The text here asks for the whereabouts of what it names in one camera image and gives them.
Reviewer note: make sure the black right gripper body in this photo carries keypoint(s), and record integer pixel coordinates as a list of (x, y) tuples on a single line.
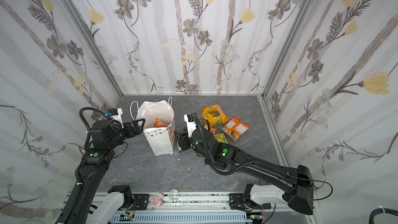
[(183, 140)]

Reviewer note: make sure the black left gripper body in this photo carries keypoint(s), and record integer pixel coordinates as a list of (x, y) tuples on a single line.
[(127, 132)]

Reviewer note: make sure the white cartoon paper bag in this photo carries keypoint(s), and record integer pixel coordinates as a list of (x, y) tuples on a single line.
[(161, 140)]

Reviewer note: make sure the purple snack pack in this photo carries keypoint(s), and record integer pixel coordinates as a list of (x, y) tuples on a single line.
[(179, 147)]

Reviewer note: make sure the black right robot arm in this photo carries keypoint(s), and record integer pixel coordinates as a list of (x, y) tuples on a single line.
[(295, 186)]

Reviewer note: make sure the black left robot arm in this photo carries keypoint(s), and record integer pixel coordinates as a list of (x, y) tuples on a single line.
[(105, 132)]

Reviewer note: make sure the yellow green Fox candy bag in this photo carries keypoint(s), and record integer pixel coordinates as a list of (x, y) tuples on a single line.
[(221, 138)]

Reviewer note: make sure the yellow mango snack bag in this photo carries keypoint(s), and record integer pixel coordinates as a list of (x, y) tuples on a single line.
[(214, 115)]

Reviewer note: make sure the orange white snack pack right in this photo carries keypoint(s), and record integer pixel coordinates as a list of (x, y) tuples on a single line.
[(235, 128)]

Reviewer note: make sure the clear plastic ball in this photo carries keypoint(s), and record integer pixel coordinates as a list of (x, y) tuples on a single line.
[(174, 195)]

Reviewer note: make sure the pink toy figure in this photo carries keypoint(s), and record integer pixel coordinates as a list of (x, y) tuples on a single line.
[(157, 201)]

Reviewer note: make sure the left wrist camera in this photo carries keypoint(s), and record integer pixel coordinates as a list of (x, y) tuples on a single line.
[(116, 115)]

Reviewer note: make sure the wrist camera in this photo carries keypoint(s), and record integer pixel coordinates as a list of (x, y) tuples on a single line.
[(116, 115), (190, 123)]

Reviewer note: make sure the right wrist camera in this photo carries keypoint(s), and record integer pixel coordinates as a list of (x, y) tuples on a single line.
[(190, 123)]

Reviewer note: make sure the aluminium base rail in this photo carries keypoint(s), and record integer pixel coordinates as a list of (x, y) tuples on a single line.
[(213, 199)]

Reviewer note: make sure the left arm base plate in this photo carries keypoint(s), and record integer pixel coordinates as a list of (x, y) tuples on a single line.
[(138, 202)]

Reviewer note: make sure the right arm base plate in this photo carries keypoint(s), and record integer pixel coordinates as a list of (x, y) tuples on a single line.
[(238, 201)]

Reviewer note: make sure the white vented cable duct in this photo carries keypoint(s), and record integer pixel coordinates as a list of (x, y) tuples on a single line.
[(182, 218)]

